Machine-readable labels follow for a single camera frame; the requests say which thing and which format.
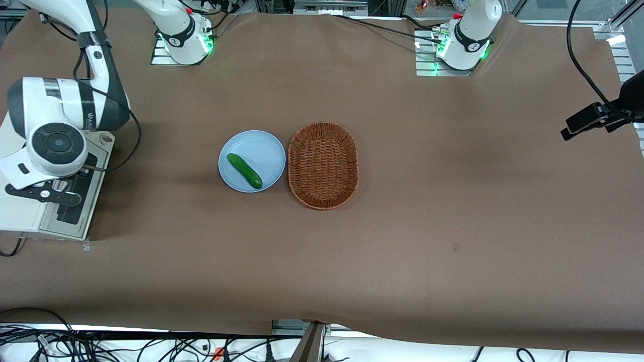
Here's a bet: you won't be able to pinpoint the oven door with silver handle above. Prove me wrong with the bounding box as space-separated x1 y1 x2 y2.
39 131 116 241

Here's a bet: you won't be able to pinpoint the tangled black floor cables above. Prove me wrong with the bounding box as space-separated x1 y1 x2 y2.
0 307 282 362

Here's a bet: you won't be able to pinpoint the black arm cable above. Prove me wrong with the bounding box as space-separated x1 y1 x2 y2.
567 0 635 123
40 0 143 173

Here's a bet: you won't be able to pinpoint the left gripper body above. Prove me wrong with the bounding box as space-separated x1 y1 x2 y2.
617 69 644 124

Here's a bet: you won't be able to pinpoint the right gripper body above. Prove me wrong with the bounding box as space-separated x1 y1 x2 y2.
0 148 52 191

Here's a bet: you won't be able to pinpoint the green cucumber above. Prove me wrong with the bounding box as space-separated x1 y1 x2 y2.
226 153 264 190

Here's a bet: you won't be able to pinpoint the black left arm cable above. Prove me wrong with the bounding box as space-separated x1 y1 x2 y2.
567 0 635 123

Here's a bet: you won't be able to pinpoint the brown table cover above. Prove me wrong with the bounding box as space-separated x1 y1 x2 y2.
0 7 644 353

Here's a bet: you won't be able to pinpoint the light blue plate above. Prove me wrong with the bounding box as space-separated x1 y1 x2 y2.
218 130 286 194

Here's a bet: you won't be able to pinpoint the black cable across table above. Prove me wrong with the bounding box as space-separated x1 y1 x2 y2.
330 14 444 45

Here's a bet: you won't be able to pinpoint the black oven power cord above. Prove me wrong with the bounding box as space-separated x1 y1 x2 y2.
0 236 27 258

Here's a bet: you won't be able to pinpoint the aluminium frame post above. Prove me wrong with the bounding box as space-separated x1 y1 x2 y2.
272 319 329 362

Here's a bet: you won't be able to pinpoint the brown wicker basket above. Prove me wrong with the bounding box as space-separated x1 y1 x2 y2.
288 122 359 211

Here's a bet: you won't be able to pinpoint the aluminium frame rail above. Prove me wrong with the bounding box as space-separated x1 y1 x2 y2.
593 0 644 151

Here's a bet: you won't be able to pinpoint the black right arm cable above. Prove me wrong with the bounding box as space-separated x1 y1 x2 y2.
40 0 143 173

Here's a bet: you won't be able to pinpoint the white toaster oven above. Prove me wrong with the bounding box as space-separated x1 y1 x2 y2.
0 112 116 241

